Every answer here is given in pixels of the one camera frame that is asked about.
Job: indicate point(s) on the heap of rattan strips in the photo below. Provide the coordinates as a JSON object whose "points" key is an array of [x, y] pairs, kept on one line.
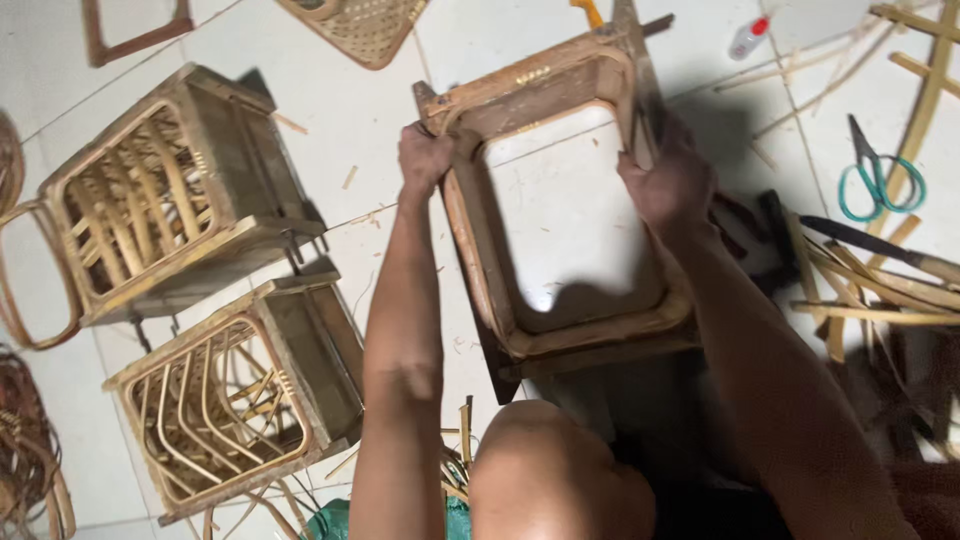
{"points": [[877, 292]]}

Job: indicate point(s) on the person's knee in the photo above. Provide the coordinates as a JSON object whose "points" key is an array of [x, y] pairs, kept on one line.
{"points": [[555, 472]]}

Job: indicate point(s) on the coil of dark rattan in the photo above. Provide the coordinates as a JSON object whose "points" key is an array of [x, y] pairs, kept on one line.
{"points": [[26, 442]]}

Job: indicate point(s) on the woven rattan basket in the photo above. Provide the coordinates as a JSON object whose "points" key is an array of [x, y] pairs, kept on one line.
{"points": [[360, 26]]}

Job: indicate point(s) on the black hammer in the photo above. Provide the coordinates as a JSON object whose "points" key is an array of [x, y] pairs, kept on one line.
{"points": [[776, 240]]}

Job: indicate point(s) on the person's right fingers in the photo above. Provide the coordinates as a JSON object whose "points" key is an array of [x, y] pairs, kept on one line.
{"points": [[664, 139]]}

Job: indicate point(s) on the person's left fingers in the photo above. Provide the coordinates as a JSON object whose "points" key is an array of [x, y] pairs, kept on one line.
{"points": [[431, 133]]}

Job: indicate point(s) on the person's left hand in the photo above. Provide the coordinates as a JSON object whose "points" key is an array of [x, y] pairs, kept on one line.
{"points": [[421, 156]]}

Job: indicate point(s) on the brown rattan frame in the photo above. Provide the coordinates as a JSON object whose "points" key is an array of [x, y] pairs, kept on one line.
{"points": [[127, 37]]}

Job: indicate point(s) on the white bottle with red cap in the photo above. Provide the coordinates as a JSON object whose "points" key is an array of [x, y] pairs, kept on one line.
{"points": [[748, 37]]}

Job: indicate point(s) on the person's right hand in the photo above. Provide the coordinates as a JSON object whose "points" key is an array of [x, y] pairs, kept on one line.
{"points": [[671, 187]]}

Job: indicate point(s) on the rattan basket on wooden mould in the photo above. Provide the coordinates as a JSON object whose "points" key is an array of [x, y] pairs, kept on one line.
{"points": [[240, 397], [161, 199]]}

